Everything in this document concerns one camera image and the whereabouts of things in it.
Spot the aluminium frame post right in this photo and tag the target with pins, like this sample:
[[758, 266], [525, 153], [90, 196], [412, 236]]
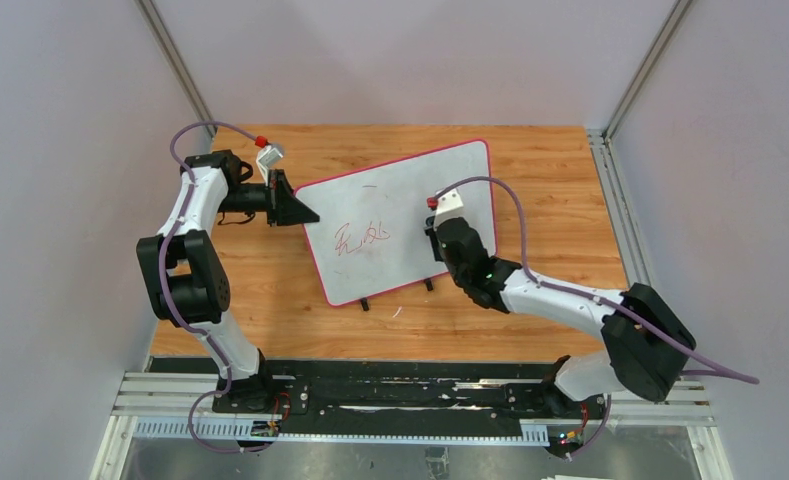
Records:
[[648, 64]]

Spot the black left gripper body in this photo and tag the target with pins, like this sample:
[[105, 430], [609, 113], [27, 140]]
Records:
[[277, 196]]

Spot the aluminium frame rail right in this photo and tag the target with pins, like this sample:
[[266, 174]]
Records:
[[620, 210]]

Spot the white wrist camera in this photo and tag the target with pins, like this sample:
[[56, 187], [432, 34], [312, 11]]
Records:
[[449, 206], [267, 157]]

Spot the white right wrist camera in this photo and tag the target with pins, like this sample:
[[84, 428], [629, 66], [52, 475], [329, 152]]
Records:
[[449, 206]]

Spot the pink-framed whiteboard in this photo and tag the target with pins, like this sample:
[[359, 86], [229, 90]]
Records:
[[370, 237]]

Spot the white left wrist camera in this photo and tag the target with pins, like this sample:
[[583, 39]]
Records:
[[267, 157]]

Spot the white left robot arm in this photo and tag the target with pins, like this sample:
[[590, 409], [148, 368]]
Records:
[[185, 280]]

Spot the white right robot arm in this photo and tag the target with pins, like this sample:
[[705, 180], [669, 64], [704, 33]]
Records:
[[640, 333]]

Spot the aluminium frame post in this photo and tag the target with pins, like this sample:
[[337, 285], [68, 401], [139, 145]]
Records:
[[164, 39], [648, 64]]

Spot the aluminium frame post left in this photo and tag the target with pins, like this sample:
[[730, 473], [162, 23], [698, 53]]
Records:
[[164, 39]]

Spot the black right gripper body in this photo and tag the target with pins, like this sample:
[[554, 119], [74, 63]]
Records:
[[442, 235]]

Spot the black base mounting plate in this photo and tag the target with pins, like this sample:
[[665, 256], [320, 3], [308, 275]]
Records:
[[407, 399]]

